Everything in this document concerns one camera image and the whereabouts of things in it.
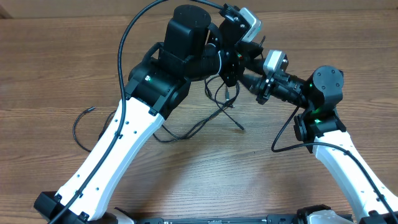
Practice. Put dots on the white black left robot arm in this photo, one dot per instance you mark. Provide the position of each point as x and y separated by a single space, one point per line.
194 48

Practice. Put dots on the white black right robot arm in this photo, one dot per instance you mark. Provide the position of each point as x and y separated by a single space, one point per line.
321 131

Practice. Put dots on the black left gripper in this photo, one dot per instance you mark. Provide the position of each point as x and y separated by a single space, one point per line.
239 53

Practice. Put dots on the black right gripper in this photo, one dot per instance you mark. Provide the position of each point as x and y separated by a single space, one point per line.
252 84

